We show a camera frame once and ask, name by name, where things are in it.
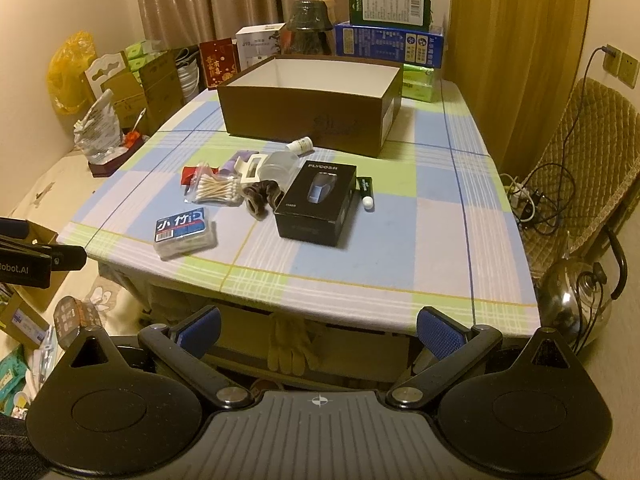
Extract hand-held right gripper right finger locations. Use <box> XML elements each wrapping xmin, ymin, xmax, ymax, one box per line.
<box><xmin>387</xmin><ymin>306</ymin><xmax>578</xmax><ymax>408</ymax></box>

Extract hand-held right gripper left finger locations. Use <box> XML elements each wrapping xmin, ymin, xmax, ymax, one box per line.
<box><xmin>62</xmin><ymin>305</ymin><xmax>256</xmax><ymax>409</ymax></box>

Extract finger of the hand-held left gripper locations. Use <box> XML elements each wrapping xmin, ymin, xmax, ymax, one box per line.
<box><xmin>0</xmin><ymin>239</ymin><xmax>89</xmax><ymax>271</ymax></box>
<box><xmin>0</xmin><ymin>217</ymin><xmax>30</xmax><ymax>239</ymax></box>

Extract clear box with blue label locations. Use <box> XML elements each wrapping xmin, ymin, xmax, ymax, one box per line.
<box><xmin>153</xmin><ymin>205</ymin><xmax>219</xmax><ymax>261</ymax></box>

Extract bag of cotton swabs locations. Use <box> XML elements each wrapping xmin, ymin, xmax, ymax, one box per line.
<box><xmin>182</xmin><ymin>162</ymin><xmax>242</xmax><ymax>207</ymax></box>

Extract brown hair scrunchie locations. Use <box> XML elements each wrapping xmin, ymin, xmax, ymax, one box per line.
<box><xmin>242</xmin><ymin>180</ymin><xmax>284</xmax><ymax>221</ymax></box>

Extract green tube with white cap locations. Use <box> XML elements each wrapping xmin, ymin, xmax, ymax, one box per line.
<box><xmin>355</xmin><ymin>175</ymin><xmax>376</xmax><ymax>210</ymax></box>

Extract small white box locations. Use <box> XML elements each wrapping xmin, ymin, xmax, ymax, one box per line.
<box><xmin>239</xmin><ymin>155</ymin><xmax>265</xmax><ymax>186</ymax></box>

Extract black shaver box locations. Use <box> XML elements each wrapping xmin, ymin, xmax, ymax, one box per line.
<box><xmin>272</xmin><ymin>160</ymin><xmax>358</xmax><ymax>249</ymax></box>

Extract clear plastic cup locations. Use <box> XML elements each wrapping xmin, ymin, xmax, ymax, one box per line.
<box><xmin>259</xmin><ymin>151</ymin><xmax>300</xmax><ymax>194</ymax></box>

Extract brown cardboard box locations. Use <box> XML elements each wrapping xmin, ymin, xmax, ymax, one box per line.
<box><xmin>216</xmin><ymin>53</ymin><xmax>405</xmax><ymax>159</ymax></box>

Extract open cardboard box with papers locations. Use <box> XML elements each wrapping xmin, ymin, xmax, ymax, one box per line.
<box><xmin>0</xmin><ymin>219</ymin><xmax>59</xmax><ymax>312</ymax></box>

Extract brown snack packet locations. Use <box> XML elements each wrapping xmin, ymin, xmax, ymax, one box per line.
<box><xmin>52</xmin><ymin>295</ymin><xmax>104</xmax><ymax>349</ymax></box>

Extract yellow gloves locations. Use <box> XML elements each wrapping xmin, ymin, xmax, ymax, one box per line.
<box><xmin>267</xmin><ymin>317</ymin><xmax>327</xmax><ymax>374</ymax></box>

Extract dark red tray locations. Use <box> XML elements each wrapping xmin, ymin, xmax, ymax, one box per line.
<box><xmin>87</xmin><ymin>137</ymin><xmax>144</xmax><ymax>179</ymax></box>

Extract green wet wipes pack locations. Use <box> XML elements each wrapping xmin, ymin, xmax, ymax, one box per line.
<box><xmin>0</xmin><ymin>344</ymin><xmax>30</xmax><ymax>402</ymax></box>

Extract crumpled clear plastic bag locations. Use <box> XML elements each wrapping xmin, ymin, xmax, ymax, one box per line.
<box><xmin>73</xmin><ymin>89</ymin><xmax>127</xmax><ymax>162</ymax></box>

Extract glass kettle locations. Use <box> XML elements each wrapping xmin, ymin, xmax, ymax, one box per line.
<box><xmin>537</xmin><ymin>225</ymin><xmax>629</xmax><ymax>352</ymax></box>

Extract white power strip with chargers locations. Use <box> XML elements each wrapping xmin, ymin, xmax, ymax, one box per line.
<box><xmin>502</xmin><ymin>174</ymin><xmax>547</xmax><ymax>227</ymax></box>

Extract yellow plastic bag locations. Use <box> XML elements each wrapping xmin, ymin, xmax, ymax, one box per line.
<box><xmin>47</xmin><ymin>31</ymin><xmax>99</xmax><ymax>116</ymax></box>

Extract cardboard box with white hanger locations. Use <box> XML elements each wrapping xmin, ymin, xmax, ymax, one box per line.
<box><xmin>81</xmin><ymin>51</ymin><xmax>147</xmax><ymax>132</ymax></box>

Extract large plain cardboard box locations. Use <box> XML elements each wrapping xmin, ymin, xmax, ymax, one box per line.
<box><xmin>139</xmin><ymin>53</ymin><xmax>184</xmax><ymax>134</ymax></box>

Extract stack of grey bowls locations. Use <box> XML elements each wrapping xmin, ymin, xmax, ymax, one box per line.
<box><xmin>174</xmin><ymin>47</ymin><xmax>202</xmax><ymax>102</ymax></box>

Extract light green tissue packs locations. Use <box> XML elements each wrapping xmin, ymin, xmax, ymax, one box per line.
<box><xmin>124</xmin><ymin>39</ymin><xmax>169</xmax><ymax>69</ymax></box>

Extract chair with quilted cover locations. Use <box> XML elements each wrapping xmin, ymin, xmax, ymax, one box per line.
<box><xmin>519</xmin><ymin>77</ymin><xmax>640</xmax><ymax>282</ymax></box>

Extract red gift box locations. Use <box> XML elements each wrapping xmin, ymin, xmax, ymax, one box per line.
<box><xmin>199</xmin><ymin>37</ymin><xmax>241</xmax><ymax>92</ymax></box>

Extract green tissue pack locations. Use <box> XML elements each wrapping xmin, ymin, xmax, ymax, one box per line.
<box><xmin>400</xmin><ymin>63</ymin><xmax>444</xmax><ymax>104</ymax></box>

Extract white humidifier box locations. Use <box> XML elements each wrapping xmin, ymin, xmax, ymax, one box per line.
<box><xmin>234</xmin><ymin>22</ymin><xmax>289</xmax><ymax>74</ymax></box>

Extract gold curtain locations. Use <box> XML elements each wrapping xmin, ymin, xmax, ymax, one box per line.
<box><xmin>446</xmin><ymin>0</ymin><xmax>592</xmax><ymax>177</ymax></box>

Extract large blue printed box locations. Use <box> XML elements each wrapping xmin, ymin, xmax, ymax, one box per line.
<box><xmin>334</xmin><ymin>20</ymin><xmax>445</xmax><ymax>69</ymax></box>

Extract dark glass jar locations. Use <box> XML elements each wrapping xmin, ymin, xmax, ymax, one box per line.
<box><xmin>285</xmin><ymin>0</ymin><xmax>335</xmax><ymax>56</ymax></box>

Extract dark green printed box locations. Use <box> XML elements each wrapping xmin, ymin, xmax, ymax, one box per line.
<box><xmin>348</xmin><ymin>0</ymin><xmax>432</xmax><ymax>31</ymax></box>

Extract orange handled tool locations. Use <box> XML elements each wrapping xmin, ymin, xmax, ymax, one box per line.
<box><xmin>124</xmin><ymin>109</ymin><xmax>149</xmax><ymax>149</ymax></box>

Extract black power cable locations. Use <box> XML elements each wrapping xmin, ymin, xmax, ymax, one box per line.
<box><xmin>520</xmin><ymin>46</ymin><xmax>610</xmax><ymax>233</ymax></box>

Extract wall socket with plug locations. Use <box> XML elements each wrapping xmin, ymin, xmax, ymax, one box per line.
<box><xmin>602</xmin><ymin>44</ymin><xmax>621</xmax><ymax>77</ymax></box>

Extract empty wall socket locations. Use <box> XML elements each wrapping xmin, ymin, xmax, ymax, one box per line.
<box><xmin>618</xmin><ymin>54</ymin><xmax>640</xmax><ymax>89</ymax></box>

